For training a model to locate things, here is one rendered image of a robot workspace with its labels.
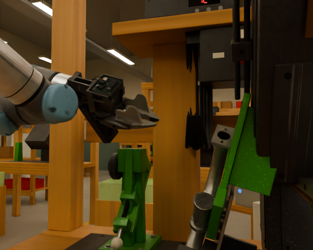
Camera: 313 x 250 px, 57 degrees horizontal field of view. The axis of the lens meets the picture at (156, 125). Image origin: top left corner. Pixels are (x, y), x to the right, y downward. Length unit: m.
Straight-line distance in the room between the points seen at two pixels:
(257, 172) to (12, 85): 0.44
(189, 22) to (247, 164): 0.46
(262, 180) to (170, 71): 0.52
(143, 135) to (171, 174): 0.20
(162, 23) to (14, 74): 0.46
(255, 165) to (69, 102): 0.36
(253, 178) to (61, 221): 0.75
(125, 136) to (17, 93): 0.57
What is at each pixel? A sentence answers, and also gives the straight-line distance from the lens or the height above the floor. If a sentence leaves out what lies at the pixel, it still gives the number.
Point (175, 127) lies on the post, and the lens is 0.91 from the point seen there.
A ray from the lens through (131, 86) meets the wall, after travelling 11.67.
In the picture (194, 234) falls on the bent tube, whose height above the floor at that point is 1.01.
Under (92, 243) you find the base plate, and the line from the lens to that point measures 0.91.
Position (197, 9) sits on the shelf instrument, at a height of 1.56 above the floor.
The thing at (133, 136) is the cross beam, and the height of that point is 1.21.
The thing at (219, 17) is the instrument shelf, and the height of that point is 1.52.
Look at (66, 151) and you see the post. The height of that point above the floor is 1.16.
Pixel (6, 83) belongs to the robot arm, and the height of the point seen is 1.29.
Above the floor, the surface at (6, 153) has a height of 0.94.
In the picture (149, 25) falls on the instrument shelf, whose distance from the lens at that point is 0.87.
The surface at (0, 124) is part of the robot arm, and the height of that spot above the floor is 1.22.
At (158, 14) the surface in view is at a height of 1.57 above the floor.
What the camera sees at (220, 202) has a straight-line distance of 0.50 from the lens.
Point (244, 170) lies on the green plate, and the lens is 0.53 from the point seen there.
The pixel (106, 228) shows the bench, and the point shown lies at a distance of 1.10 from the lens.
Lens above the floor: 1.19
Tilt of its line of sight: 3 degrees up
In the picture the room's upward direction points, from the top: straight up
